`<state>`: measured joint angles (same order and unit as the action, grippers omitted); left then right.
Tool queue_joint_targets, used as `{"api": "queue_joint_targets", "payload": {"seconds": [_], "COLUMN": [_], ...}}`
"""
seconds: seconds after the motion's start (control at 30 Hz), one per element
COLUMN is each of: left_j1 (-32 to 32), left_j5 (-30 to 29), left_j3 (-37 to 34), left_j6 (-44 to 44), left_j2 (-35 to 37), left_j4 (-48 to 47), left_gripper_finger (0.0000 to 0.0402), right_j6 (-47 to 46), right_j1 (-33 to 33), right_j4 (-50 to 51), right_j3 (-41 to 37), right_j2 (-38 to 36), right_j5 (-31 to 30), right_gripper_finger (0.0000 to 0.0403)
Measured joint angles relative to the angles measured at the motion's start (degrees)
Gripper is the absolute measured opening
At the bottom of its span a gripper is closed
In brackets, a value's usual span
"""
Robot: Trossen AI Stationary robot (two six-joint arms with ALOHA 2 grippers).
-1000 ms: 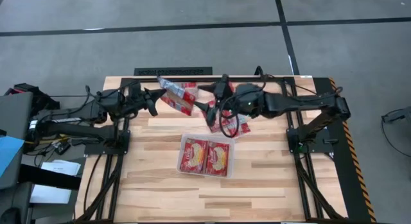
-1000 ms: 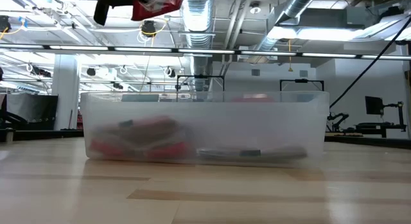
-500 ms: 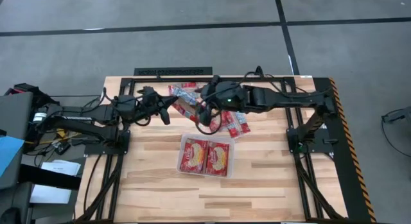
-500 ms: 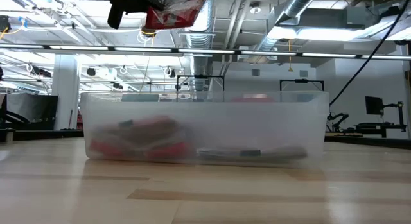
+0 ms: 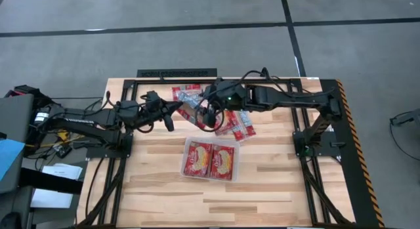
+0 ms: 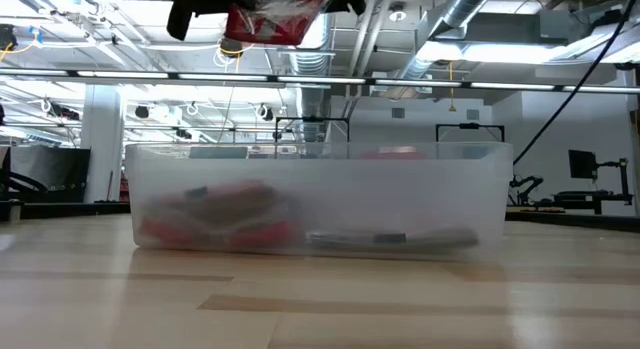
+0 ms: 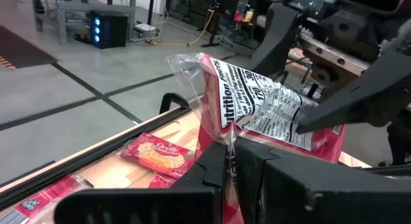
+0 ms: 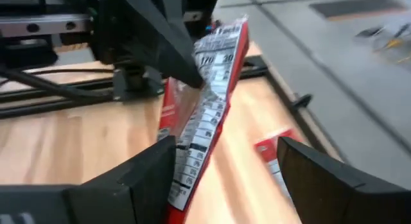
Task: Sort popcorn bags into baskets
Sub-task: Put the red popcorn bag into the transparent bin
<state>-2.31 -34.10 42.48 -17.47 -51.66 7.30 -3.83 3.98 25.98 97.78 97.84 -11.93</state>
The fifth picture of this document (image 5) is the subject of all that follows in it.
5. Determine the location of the black floor cable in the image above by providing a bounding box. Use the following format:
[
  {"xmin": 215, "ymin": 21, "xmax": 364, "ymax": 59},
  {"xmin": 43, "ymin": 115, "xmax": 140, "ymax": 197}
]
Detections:
[{"xmin": 389, "ymin": 119, "xmax": 420, "ymax": 161}]

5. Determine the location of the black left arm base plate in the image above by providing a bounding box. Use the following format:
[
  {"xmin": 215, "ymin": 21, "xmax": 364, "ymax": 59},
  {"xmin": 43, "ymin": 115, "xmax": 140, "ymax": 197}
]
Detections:
[{"xmin": 85, "ymin": 136, "xmax": 134, "ymax": 159}]

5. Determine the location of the black rounded object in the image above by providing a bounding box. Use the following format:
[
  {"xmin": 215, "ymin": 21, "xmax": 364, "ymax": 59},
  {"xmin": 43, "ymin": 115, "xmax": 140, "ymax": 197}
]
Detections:
[{"xmin": 0, "ymin": 211, "xmax": 23, "ymax": 229}]

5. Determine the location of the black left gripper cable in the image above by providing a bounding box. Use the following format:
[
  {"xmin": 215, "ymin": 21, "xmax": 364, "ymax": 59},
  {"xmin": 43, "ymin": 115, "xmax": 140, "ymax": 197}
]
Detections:
[{"xmin": 83, "ymin": 90, "xmax": 156, "ymax": 135}]

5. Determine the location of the grey device on floor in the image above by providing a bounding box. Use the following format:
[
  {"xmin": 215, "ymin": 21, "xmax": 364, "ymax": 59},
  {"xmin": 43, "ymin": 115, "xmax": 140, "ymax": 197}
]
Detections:
[{"xmin": 389, "ymin": 107, "xmax": 420, "ymax": 127}]

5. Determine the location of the black floor vent grille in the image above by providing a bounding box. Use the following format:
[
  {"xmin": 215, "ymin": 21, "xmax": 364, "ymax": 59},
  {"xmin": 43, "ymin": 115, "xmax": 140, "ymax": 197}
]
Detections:
[{"xmin": 136, "ymin": 68, "xmax": 218, "ymax": 78}]

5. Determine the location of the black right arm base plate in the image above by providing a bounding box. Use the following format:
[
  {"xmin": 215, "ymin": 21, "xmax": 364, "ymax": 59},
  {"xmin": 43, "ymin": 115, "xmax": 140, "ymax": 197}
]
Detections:
[{"xmin": 293, "ymin": 129, "xmax": 343, "ymax": 157}]

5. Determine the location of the black crate with red trim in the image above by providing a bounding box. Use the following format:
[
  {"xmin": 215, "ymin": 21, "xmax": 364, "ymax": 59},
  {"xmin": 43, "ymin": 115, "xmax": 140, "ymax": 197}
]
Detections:
[{"xmin": 3, "ymin": 84, "xmax": 63, "ymax": 148}]

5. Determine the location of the blue sheet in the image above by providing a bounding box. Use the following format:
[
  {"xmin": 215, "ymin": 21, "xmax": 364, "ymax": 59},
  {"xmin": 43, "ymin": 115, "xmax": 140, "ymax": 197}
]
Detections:
[{"xmin": 0, "ymin": 138, "xmax": 26, "ymax": 182}]

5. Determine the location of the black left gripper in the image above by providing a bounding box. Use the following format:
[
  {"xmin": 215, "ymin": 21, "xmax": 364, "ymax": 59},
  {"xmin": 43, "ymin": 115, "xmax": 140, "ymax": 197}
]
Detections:
[{"xmin": 140, "ymin": 102, "xmax": 184, "ymax": 132}]

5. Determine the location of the black power adapter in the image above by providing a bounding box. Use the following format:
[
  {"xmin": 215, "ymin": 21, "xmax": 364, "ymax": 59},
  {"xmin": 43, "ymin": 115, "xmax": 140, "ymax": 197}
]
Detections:
[{"xmin": 52, "ymin": 144, "xmax": 73, "ymax": 159}]

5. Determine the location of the yellow cable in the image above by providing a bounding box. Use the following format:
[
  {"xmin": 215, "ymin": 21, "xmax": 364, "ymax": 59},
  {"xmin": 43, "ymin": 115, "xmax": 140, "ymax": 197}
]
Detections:
[{"xmin": 24, "ymin": 129, "xmax": 91, "ymax": 148}]

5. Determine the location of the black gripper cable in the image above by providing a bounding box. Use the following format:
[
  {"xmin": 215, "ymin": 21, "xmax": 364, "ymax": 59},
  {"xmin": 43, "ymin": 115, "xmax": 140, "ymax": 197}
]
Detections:
[
  {"xmin": 83, "ymin": 90, "xmax": 156, "ymax": 135},
  {"xmin": 194, "ymin": 70, "xmax": 335, "ymax": 134}
]

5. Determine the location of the black hazard-striped table edge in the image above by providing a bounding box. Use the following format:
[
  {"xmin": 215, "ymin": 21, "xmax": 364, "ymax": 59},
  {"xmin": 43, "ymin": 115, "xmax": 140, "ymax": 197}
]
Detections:
[{"xmin": 320, "ymin": 79, "xmax": 387, "ymax": 228}]

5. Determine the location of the red popcorn bag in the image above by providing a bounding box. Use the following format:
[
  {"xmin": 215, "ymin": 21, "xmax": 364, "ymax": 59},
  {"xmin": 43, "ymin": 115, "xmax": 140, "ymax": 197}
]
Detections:
[
  {"xmin": 177, "ymin": 104, "xmax": 208, "ymax": 131},
  {"xmin": 171, "ymin": 84, "xmax": 206, "ymax": 108},
  {"xmin": 231, "ymin": 110, "xmax": 257, "ymax": 142},
  {"xmin": 215, "ymin": 110, "xmax": 238, "ymax": 137},
  {"xmin": 182, "ymin": 140, "xmax": 214, "ymax": 178},
  {"xmin": 209, "ymin": 145, "xmax": 236, "ymax": 181}
]

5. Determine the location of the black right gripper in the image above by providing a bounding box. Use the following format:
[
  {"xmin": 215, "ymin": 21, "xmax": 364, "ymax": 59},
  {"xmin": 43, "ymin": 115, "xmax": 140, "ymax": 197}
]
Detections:
[{"xmin": 202, "ymin": 79, "xmax": 251, "ymax": 129}]

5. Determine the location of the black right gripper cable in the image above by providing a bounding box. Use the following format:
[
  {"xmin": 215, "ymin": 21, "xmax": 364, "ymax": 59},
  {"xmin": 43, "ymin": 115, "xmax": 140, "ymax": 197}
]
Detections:
[{"xmin": 194, "ymin": 70, "xmax": 335, "ymax": 134}]

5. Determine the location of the black aluminium table frame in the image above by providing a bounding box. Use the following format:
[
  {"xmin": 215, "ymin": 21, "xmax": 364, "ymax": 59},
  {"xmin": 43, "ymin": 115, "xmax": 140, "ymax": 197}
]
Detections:
[{"xmin": 77, "ymin": 77, "xmax": 357, "ymax": 229}]

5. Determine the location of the grey box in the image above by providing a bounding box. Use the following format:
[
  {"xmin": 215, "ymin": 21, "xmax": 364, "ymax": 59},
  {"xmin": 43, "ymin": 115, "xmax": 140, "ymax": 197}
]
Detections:
[{"xmin": 0, "ymin": 93, "xmax": 35, "ymax": 194}]

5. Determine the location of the white paper sheet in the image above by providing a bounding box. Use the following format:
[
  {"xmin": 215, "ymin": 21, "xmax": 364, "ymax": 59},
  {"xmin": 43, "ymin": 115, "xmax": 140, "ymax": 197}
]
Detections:
[
  {"xmin": 41, "ymin": 163, "xmax": 83, "ymax": 181},
  {"xmin": 30, "ymin": 188, "xmax": 74, "ymax": 209}
]

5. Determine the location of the thin black cable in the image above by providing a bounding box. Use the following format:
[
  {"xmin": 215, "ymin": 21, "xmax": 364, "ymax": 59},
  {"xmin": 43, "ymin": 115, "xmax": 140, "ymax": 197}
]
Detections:
[{"xmin": 84, "ymin": 156, "xmax": 104, "ymax": 220}]

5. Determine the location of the clear plastic container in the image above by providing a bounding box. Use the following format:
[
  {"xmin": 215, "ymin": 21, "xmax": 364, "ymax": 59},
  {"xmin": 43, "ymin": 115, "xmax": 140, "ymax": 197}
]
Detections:
[{"xmin": 180, "ymin": 136, "xmax": 240, "ymax": 183}]

